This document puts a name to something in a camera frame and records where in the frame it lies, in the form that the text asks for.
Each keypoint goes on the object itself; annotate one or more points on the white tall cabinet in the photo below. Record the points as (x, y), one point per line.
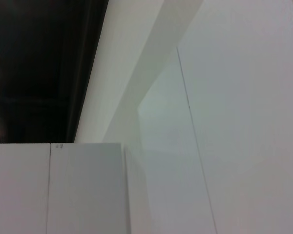
(83, 190)

